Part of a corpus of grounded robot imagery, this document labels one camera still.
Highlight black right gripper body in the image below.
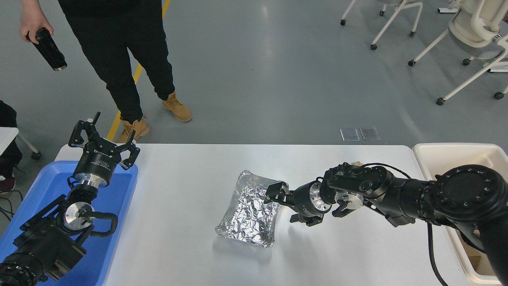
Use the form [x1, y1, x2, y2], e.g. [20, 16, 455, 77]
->
[293, 182, 323, 219]

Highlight silver foil tray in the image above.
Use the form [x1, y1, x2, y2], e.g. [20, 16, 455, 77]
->
[215, 170, 289, 248]

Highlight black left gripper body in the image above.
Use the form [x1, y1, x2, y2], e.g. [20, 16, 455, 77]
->
[74, 143, 122, 182]

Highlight large pale bin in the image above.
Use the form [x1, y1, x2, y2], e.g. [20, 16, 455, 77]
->
[412, 143, 508, 285]

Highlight seated person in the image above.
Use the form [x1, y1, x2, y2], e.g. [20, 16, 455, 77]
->
[0, 100, 23, 193]

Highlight standing person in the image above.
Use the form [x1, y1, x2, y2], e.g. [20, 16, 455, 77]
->
[19, 0, 193, 144]

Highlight brown cardboard piece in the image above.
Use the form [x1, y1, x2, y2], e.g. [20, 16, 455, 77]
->
[458, 232, 483, 271]

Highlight black cylinder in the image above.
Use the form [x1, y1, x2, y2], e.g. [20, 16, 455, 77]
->
[26, 27, 68, 72]

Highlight black floor cables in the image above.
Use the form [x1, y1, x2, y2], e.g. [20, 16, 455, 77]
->
[0, 190, 24, 223]

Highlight blue plastic tray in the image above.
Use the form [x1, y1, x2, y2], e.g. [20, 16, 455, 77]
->
[0, 160, 139, 286]

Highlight person's right hand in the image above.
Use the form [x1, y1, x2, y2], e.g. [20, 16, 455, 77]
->
[19, 0, 54, 44]

